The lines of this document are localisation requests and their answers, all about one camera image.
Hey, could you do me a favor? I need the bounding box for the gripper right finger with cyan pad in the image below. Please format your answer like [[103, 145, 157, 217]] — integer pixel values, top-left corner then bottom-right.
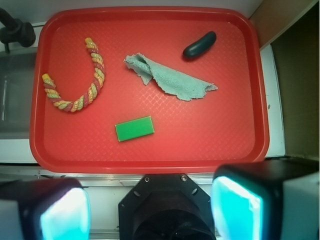
[[210, 159, 320, 240]]

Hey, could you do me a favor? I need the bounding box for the teal woven cloth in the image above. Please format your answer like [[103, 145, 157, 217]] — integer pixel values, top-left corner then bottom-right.
[[124, 53, 218, 102]]

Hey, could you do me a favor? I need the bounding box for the black clamp mount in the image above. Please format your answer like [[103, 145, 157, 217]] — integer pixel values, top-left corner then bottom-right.
[[0, 8, 36, 54]]

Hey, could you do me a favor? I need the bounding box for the multicolour twisted rope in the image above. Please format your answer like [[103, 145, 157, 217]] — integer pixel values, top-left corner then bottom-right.
[[41, 37, 106, 113]]

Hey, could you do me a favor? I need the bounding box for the red plastic tray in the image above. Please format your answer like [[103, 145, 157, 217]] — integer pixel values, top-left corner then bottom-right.
[[29, 6, 270, 174]]

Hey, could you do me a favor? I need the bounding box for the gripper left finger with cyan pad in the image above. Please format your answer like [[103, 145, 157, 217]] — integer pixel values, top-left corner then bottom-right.
[[0, 178, 91, 240]]

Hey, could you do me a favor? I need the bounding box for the dark green plastic pickle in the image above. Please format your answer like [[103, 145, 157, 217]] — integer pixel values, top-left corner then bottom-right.
[[182, 31, 217, 59]]

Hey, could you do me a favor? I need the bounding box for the green rectangular block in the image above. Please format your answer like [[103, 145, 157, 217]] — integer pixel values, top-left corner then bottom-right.
[[115, 116, 155, 142]]

